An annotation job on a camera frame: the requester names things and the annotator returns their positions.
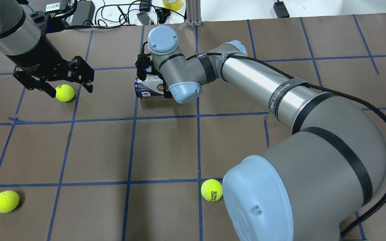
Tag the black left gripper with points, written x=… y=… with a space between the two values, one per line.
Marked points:
x=36 y=57

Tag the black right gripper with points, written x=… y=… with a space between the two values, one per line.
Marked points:
x=168 y=94

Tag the tennis ball can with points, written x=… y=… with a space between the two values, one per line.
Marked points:
x=152 y=86

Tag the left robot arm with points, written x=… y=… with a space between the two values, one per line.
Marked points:
x=19 y=32

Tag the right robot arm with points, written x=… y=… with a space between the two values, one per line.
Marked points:
x=320 y=180

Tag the tennis ball front right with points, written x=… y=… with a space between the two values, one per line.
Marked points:
x=64 y=93

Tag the centre tennis ball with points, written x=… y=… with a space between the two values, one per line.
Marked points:
x=211 y=190

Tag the tennis ball near base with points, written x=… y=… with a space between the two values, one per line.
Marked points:
x=9 y=200

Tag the black power adapter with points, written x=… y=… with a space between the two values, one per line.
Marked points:
x=83 y=14

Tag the yellow tape roll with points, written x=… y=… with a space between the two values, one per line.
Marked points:
x=174 y=5

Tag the aluminium frame post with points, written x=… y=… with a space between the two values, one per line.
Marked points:
x=193 y=13

